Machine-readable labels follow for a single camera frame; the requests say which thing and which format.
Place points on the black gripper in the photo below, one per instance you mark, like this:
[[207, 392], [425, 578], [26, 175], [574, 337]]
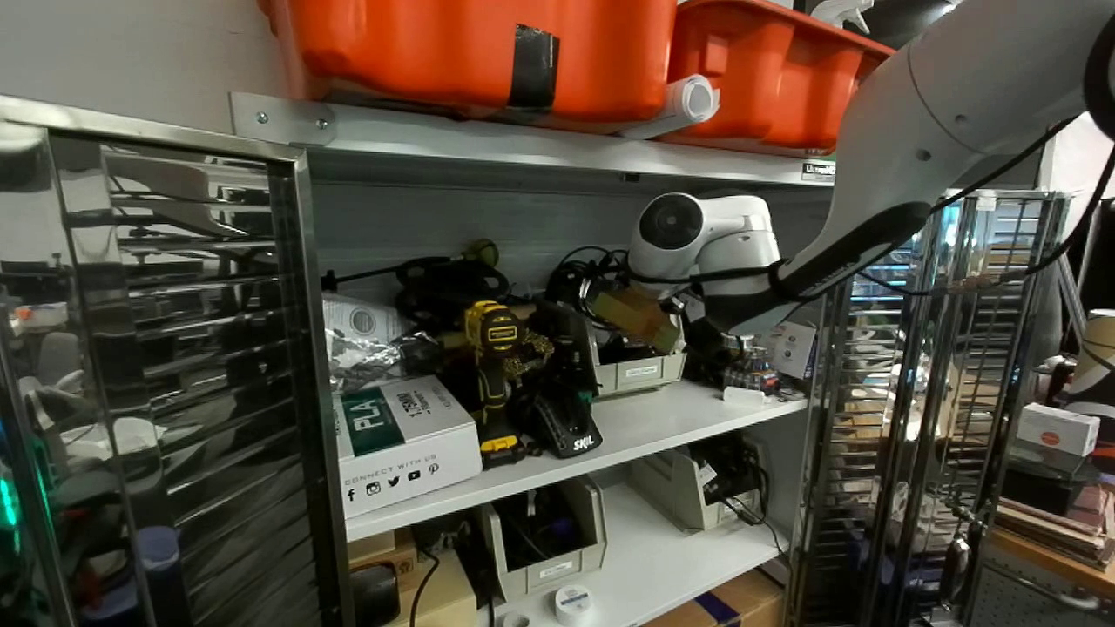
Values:
[[712, 337]]

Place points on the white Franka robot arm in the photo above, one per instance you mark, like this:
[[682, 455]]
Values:
[[977, 106]]

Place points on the gray plastic storage bin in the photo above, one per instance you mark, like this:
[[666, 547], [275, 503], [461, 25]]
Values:
[[544, 575], [682, 493], [632, 375]]

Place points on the covered metal tray rack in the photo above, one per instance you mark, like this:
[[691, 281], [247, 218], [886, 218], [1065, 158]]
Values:
[[175, 406]]

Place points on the metal shelving unit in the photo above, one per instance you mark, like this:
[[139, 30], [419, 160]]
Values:
[[650, 424]]

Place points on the white cardboard flap box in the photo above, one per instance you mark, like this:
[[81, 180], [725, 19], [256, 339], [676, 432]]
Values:
[[796, 349]]

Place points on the black battery charger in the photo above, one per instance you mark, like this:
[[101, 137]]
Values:
[[565, 431]]

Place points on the yellow black power tool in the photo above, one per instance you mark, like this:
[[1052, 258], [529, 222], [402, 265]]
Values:
[[544, 349]]

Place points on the large brown cardboard box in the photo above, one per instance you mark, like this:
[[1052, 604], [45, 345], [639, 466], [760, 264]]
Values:
[[725, 600]]

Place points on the UltraHD shelf label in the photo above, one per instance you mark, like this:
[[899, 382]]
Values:
[[819, 169]]

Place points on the white rolled tube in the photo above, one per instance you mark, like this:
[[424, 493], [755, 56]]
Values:
[[682, 106]]

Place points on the orange plastic tote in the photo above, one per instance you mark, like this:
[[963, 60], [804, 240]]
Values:
[[768, 80]]

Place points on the white box with green label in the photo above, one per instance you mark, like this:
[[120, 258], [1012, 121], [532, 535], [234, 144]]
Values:
[[407, 457]]

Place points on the white box with red dot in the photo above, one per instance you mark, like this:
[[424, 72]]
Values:
[[1052, 431]]

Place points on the crumpled white plastic bag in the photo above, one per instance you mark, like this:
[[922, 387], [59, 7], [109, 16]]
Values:
[[352, 337]]

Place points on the orange tote with black latch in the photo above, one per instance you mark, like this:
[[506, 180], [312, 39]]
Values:
[[407, 55]]

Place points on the tan wrist camera box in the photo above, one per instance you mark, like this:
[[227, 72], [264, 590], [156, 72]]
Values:
[[637, 316]]

